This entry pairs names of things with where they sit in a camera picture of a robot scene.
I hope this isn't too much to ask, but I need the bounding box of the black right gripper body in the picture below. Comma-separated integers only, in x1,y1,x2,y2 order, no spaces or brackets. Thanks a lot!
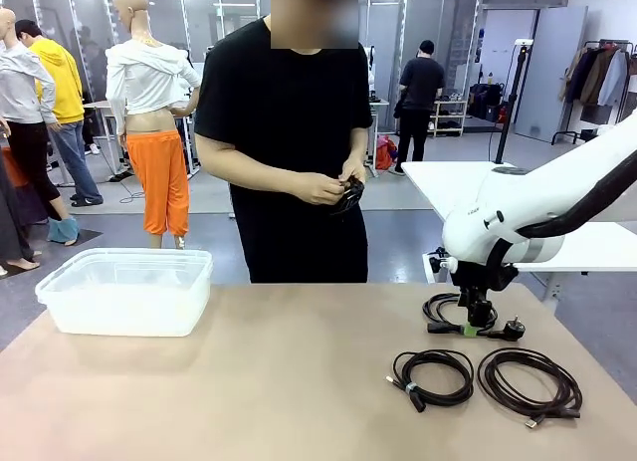
456,274,499,316

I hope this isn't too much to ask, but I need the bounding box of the black power cable with plug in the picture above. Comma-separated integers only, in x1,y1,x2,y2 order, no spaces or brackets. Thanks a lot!
421,292,528,343

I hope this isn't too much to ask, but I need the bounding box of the person's right forearm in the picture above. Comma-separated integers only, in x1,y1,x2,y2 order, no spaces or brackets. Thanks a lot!
194,131,305,203

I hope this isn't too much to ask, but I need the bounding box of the person's left forearm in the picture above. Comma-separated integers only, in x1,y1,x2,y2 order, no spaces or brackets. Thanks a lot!
347,123,373,166

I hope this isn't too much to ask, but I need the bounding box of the person's left hand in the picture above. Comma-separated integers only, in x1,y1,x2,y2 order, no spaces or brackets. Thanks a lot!
339,154,368,186

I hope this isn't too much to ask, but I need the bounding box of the person's right hand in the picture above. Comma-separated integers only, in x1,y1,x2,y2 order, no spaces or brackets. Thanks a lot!
293,173,345,207

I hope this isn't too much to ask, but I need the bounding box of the white table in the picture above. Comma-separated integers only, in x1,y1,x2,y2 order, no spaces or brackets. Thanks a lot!
400,160,637,303

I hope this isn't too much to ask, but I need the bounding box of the red orange bag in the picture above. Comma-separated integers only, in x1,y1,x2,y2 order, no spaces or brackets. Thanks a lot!
375,134,399,171

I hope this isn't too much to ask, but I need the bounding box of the low shoe shelf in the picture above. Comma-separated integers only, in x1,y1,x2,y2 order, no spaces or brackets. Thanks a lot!
427,98,469,136

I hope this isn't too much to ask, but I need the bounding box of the black tripod stand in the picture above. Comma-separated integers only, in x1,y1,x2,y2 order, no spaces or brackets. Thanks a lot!
495,38,534,166

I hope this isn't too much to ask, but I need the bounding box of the person in black with cap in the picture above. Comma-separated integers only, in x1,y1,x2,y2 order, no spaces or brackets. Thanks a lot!
389,39,447,177

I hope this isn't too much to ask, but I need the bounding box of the clothes rack with coats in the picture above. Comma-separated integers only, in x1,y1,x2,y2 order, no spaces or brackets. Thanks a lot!
550,39,637,146

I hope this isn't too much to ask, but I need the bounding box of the person in black t-shirt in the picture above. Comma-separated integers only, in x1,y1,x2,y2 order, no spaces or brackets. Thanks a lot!
193,0,374,285

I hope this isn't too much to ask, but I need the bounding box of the mannequin with orange trousers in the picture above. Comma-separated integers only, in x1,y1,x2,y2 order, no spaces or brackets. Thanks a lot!
105,0,203,251

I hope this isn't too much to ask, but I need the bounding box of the translucent white plastic container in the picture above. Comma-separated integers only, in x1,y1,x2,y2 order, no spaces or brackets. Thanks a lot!
34,247,214,339

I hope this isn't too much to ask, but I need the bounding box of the person in yellow hoodie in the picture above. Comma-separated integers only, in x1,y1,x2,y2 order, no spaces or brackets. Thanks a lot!
14,18,105,208

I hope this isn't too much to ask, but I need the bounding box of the mannequin in grey shirt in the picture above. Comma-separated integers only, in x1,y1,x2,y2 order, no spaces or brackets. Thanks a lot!
0,6,81,273

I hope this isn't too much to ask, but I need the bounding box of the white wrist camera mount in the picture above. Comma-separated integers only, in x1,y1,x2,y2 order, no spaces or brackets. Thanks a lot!
427,249,458,277

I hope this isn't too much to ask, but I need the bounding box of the braided black USB cable untied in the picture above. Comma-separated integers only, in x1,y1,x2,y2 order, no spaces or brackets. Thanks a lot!
476,346,583,430

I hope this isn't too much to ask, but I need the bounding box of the black corrugated cable hose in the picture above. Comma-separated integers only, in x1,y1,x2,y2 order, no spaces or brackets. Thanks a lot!
485,149,637,289

